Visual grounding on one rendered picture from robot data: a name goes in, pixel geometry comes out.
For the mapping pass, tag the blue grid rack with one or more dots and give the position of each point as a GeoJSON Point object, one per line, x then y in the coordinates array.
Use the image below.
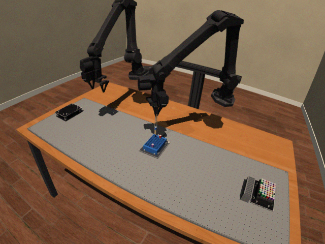
{"type": "Point", "coordinates": [158, 144]}

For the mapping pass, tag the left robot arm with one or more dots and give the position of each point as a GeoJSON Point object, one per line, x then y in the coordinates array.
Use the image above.
{"type": "Point", "coordinates": [217, 21]}

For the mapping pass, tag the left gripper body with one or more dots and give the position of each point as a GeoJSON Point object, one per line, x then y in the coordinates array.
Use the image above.
{"type": "Point", "coordinates": [151, 102]}

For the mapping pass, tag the white perforated base plate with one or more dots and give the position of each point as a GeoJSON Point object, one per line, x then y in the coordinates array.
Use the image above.
{"type": "Point", "coordinates": [193, 180]}

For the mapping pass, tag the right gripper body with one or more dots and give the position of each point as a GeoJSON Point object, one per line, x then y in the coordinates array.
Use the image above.
{"type": "Point", "coordinates": [99, 80]}

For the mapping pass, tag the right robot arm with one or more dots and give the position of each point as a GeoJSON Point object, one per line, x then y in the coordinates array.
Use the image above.
{"type": "Point", "coordinates": [95, 48]}

